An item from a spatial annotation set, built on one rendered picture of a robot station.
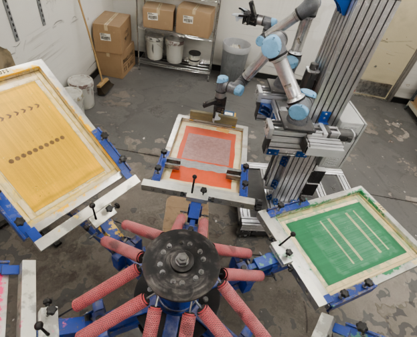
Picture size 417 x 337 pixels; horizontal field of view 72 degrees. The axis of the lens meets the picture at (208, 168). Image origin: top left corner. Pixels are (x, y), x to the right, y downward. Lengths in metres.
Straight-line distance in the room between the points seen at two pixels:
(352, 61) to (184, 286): 1.73
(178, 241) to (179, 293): 0.21
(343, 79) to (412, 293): 2.03
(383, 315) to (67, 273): 2.61
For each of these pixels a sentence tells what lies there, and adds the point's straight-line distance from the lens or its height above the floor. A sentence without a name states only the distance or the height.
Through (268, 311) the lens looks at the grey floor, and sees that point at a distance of 2.61.
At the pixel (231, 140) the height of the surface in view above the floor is 0.96.
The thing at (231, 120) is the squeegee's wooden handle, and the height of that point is 1.12.
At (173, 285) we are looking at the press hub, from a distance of 1.12.
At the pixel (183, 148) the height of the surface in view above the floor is 0.96.
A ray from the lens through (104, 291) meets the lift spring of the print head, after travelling 1.28.
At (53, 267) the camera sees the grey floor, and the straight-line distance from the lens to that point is 2.77.
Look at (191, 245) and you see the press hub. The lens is 1.20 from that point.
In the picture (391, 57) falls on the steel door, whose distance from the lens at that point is 5.99.
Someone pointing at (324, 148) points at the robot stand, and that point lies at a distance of 2.15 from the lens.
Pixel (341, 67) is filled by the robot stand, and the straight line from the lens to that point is 2.19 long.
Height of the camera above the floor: 2.33
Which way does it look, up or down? 43 degrees down
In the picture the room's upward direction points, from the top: 10 degrees clockwise
